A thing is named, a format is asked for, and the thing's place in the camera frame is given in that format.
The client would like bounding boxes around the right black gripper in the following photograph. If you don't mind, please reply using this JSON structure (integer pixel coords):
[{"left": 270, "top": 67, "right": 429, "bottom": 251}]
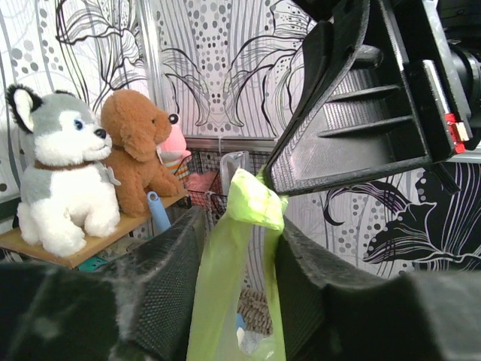
[{"left": 264, "top": 1, "right": 480, "bottom": 196}]

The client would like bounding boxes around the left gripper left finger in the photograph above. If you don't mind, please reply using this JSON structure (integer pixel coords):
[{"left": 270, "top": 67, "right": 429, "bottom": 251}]
[{"left": 1, "top": 206, "right": 206, "bottom": 360}]

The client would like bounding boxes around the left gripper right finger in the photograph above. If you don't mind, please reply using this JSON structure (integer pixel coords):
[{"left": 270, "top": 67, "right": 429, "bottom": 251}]
[{"left": 276, "top": 221, "right": 480, "bottom": 360}]

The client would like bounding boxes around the green plastic trash bag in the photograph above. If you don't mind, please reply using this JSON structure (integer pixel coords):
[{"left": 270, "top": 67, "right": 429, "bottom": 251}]
[{"left": 186, "top": 168, "right": 288, "bottom": 361}]

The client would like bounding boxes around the teal folded cloth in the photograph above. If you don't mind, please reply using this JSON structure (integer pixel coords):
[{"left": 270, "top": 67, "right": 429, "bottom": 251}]
[{"left": 77, "top": 256, "right": 107, "bottom": 272}]

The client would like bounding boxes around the blue floor sweeper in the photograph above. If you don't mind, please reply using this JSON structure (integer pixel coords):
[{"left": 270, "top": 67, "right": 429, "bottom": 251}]
[{"left": 147, "top": 191, "right": 171, "bottom": 233}]

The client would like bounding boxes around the silver foil pouch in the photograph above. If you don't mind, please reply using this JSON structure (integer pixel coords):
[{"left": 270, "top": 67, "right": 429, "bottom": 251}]
[{"left": 219, "top": 150, "right": 250, "bottom": 196}]

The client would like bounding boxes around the white plush dog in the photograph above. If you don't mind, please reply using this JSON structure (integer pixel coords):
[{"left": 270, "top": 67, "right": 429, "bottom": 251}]
[{"left": 6, "top": 84, "right": 120, "bottom": 257}]

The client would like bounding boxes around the black metal shelf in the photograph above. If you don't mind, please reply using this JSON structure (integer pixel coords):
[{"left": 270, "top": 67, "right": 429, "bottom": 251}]
[{"left": 0, "top": 187, "right": 189, "bottom": 270}]

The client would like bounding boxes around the pink plush toy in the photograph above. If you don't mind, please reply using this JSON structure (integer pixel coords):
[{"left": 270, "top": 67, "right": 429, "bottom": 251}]
[{"left": 156, "top": 114, "right": 191, "bottom": 181}]

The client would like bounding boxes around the brown teddy bear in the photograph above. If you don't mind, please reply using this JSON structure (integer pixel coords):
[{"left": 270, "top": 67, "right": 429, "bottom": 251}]
[{"left": 101, "top": 89, "right": 183, "bottom": 217}]

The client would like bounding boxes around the black wire basket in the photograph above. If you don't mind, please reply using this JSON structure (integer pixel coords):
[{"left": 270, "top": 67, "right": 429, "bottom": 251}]
[{"left": 180, "top": 150, "right": 275, "bottom": 217}]

